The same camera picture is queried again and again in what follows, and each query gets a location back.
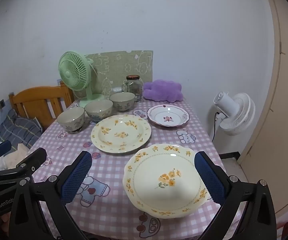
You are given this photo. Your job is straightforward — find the wooden bed headboard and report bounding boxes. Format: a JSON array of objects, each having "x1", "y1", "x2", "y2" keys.
[{"x1": 9, "y1": 81, "x2": 74, "y2": 129}]

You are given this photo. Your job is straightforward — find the white red-rimmed plate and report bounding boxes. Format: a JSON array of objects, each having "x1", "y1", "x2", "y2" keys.
[{"x1": 147, "y1": 105, "x2": 190, "y2": 127}]

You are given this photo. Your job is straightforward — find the glass jar black lid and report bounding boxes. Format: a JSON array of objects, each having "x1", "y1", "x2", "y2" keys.
[{"x1": 122, "y1": 75, "x2": 143, "y2": 102}]

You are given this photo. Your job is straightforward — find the grey plaid pillow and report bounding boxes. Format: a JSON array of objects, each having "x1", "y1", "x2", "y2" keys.
[{"x1": 0, "y1": 109, "x2": 43, "y2": 152}]

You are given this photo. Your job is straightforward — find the white standing fan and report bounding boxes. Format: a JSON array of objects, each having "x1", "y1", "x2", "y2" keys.
[{"x1": 210, "y1": 91, "x2": 256, "y2": 141}]

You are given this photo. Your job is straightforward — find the round yellow flower plate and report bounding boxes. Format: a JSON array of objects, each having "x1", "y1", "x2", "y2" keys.
[{"x1": 91, "y1": 114, "x2": 152, "y2": 154}]

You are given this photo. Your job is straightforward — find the grey floral bowl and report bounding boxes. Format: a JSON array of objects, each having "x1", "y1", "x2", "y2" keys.
[
  {"x1": 84, "y1": 99, "x2": 113, "y2": 122},
  {"x1": 56, "y1": 107, "x2": 85, "y2": 132},
  {"x1": 109, "y1": 92, "x2": 135, "y2": 112}
]

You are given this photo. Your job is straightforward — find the green patterned wall mat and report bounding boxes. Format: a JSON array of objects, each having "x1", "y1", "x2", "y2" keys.
[{"x1": 85, "y1": 50, "x2": 153, "y2": 97}]

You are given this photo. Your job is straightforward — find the white plastic bag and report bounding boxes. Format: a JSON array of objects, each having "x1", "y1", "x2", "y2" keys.
[{"x1": 0, "y1": 156, "x2": 8, "y2": 171}]

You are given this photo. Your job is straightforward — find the green desk fan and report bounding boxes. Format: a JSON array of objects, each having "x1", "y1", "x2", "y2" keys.
[{"x1": 58, "y1": 51, "x2": 104, "y2": 107}]

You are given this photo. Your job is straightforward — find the scalloped yellow flower plate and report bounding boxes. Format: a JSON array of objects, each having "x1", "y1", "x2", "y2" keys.
[{"x1": 123, "y1": 144, "x2": 211, "y2": 219}]

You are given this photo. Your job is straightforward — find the purple plush toy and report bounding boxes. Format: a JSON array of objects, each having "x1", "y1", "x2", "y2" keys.
[{"x1": 143, "y1": 80, "x2": 184, "y2": 103}]

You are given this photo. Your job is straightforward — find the beige door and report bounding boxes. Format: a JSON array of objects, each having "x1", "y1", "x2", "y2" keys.
[{"x1": 238, "y1": 0, "x2": 288, "y2": 217}]

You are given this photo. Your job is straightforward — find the pink checkered tablecloth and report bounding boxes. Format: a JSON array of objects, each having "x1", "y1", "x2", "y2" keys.
[{"x1": 31, "y1": 96, "x2": 245, "y2": 240}]

